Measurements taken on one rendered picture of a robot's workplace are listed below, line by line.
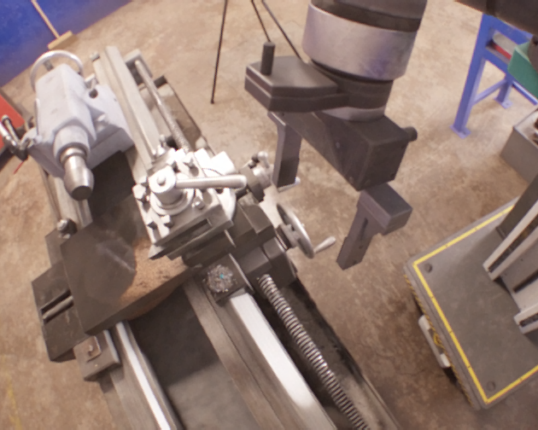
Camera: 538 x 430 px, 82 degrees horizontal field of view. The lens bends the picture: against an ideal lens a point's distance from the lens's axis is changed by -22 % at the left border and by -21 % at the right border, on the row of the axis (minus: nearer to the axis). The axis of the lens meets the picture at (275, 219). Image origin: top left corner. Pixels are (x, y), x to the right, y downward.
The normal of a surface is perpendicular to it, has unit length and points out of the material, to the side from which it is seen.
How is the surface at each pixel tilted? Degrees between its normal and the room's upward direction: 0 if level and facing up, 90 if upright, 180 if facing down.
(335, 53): 65
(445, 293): 0
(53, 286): 0
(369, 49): 72
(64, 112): 0
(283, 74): 24
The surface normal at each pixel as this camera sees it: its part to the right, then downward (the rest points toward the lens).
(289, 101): 0.13, 0.72
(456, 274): -0.18, -0.44
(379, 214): -0.86, 0.28
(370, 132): 0.12, -0.69
